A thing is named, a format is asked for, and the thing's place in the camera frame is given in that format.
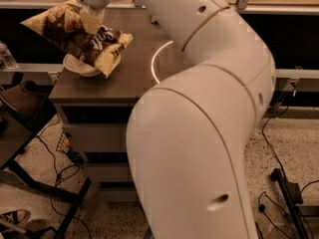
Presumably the black table frame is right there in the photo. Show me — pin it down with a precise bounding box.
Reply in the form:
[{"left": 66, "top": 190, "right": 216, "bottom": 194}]
[{"left": 0, "top": 108, "right": 91, "bottom": 239}]

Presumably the grey drawer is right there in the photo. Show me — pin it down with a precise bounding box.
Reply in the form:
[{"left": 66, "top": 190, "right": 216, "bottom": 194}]
[
  {"left": 84, "top": 163, "right": 133, "bottom": 183},
  {"left": 99, "top": 187, "right": 139, "bottom": 203},
  {"left": 63, "top": 123, "right": 127, "bottom": 152}
]

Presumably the wire basket with items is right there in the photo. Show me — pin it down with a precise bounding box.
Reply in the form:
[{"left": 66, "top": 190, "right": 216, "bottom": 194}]
[{"left": 56, "top": 133, "right": 82, "bottom": 163}]

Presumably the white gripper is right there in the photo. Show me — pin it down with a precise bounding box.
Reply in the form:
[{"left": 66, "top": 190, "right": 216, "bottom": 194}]
[{"left": 78, "top": 0, "right": 112, "bottom": 35}]

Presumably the black and white sneaker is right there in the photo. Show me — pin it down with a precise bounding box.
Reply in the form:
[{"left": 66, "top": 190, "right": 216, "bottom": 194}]
[{"left": 0, "top": 209, "right": 31, "bottom": 233}]

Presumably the black metal stand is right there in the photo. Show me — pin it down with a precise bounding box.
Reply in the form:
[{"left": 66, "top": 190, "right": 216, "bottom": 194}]
[{"left": 270, "top": 168, "right": 319, "bottom": 239}]

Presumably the top grey drawer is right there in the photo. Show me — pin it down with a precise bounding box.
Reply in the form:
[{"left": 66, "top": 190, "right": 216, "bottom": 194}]
[{"left": 63, "top": 123, "right": 127, "bottom": 152}]

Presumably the black floor cable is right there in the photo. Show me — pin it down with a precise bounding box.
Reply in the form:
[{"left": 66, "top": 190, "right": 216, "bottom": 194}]
[{"left": 260, "top": 107, "right": 289, "bottom": 176}]

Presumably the white paper bowl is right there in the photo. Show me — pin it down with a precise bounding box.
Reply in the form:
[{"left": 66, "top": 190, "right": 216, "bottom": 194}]
[{"left": 63, "top": 54, "right": 101, "bottom": 78}]

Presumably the bottom grey drawer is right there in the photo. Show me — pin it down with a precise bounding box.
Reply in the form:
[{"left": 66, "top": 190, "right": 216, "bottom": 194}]
[{"left": 99, "top": 187, "right": 139, "bottom": 203}]

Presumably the blue tape cross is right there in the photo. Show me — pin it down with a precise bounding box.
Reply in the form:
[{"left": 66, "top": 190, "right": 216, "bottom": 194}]
[{"left": 143, "top": 227, "right": 153, "bottom": 239}]

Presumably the brown chip bag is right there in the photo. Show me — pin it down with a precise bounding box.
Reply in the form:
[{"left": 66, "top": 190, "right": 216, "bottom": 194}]
[{"left": 21, "top": 0, "right": 134, "bottom": 78}]

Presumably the middle grey drawer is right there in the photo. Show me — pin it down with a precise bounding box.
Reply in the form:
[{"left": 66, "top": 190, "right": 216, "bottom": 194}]
[{"left": 84, "top": 163, "right": 133, "bottom": 183}]

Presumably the brown chair seat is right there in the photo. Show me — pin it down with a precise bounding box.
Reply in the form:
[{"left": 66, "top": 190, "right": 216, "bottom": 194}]
[{"left": 0, "top": 81, "right": 55, "bottom": 125}]

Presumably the clear plastic water bottle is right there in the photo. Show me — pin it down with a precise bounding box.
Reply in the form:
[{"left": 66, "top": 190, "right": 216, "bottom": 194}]
[{"left": 0, "top": 42, "right": 18, "bottom": 70}]

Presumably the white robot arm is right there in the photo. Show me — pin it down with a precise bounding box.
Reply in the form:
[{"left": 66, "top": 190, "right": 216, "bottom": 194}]
[{"left": 126, "top": 0, "right": 275, "bottom": 239}]

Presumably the grey drawer cabinet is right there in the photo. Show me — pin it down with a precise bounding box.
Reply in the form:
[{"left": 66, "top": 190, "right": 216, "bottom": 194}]
[{"left": 50, "top": 9, "right": 190, "bottom": 192}]

